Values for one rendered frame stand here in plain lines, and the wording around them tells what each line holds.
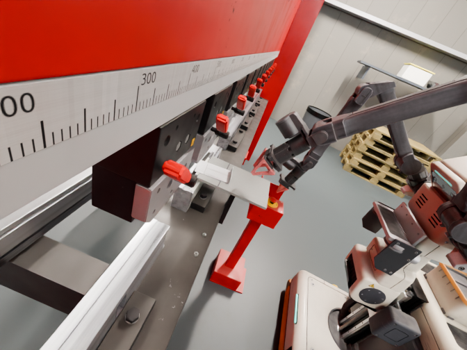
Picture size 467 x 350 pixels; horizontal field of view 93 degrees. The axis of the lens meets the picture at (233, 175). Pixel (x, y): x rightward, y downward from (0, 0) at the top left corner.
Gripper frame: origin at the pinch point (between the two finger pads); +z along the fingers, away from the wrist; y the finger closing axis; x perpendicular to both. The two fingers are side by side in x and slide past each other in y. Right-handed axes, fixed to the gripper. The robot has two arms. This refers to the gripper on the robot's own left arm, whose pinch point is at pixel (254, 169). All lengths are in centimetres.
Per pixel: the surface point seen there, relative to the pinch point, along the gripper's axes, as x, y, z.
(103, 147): -27, 57, -15
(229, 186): -0.5, 4.4, 9.9
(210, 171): -8.0, 0.8, 14.3
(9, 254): -27, 47, 37
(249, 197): 6.3, 5.6, 5.6
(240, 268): 72, -34, 68
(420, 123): 247, -448, -170
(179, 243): 0.4, 24.9, 24.2
